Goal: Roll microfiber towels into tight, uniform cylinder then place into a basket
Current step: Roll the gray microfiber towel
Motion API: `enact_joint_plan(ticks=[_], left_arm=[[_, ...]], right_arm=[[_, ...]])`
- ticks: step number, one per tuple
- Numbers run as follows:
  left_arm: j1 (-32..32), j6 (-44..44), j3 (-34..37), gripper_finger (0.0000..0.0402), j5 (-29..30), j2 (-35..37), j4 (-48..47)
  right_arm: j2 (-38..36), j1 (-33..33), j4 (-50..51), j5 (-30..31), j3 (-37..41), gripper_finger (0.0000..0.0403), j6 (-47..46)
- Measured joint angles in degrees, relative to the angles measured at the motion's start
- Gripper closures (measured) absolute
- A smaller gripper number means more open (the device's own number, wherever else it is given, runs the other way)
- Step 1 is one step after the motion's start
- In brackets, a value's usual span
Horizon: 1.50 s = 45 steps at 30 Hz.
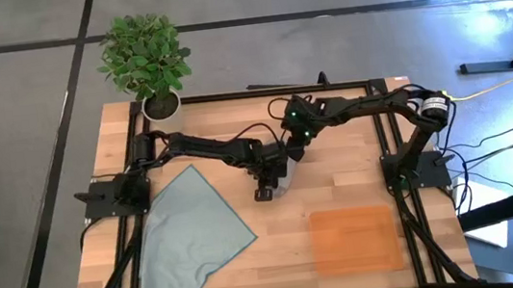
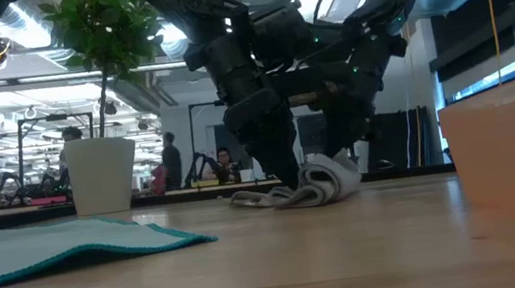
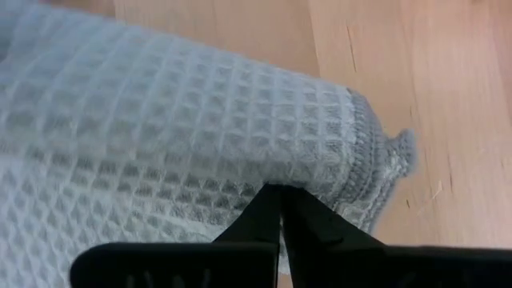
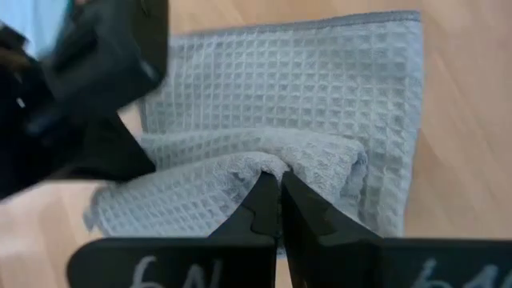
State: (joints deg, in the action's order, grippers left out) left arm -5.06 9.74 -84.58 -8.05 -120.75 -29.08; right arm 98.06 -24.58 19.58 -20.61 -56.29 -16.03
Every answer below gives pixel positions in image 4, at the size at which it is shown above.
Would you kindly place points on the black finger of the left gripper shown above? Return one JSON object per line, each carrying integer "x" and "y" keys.
{"x": 100, "y": 156}

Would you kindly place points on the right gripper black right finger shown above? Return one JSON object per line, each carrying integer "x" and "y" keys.
{"x": 360, "y": 264}

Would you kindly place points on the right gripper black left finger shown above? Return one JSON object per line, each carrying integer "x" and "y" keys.
{"x": 200, "y": 264}

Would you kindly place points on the grey waffle microfiber towel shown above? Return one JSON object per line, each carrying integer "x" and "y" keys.
{"x": 300, "y": 80}

